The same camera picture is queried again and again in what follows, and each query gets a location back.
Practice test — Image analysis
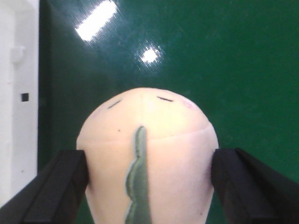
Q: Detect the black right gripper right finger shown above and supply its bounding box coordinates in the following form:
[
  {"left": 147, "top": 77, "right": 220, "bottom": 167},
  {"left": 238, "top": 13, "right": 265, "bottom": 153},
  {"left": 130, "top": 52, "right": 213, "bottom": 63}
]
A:
[{"left": 211, "top": 148, "right": 299, "bottom": 224}]

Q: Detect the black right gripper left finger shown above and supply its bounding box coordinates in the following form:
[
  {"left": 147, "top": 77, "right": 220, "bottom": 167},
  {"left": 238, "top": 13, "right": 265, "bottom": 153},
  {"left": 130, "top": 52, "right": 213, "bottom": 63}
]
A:
[{"left": 0, "top": 150, "right": 89, "bottom": 224}]

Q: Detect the yellow plush toy green stripe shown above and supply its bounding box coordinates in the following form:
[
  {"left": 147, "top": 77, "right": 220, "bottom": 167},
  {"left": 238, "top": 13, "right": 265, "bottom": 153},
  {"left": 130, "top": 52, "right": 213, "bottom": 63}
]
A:
[{"left": 76, "top": 88, "right": 219, "bottom": 224}]

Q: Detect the white plastic Totelife crate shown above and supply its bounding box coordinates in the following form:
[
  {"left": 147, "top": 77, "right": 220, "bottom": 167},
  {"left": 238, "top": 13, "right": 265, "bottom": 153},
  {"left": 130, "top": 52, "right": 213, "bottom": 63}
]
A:
[{"left": 0, "top": 0, "right": 39, "bottom": 204}]

